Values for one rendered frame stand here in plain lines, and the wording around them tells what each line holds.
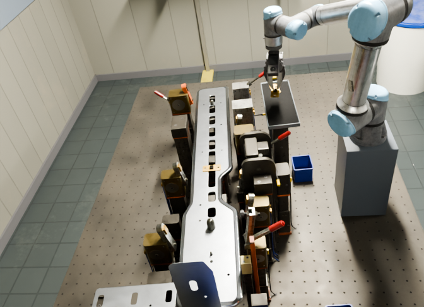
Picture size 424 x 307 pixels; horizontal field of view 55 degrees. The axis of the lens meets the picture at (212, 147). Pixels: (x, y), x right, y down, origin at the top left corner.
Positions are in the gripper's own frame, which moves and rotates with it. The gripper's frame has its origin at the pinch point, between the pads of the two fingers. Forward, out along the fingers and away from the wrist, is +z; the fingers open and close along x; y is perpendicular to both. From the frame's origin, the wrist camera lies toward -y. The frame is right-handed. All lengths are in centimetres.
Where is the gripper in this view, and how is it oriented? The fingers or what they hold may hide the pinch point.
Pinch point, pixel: (275, 87)
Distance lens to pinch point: 186.7
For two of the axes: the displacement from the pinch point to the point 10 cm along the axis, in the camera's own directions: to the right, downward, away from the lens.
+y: 1.8, -6.4, 7.5
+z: 1.3, 7.7, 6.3
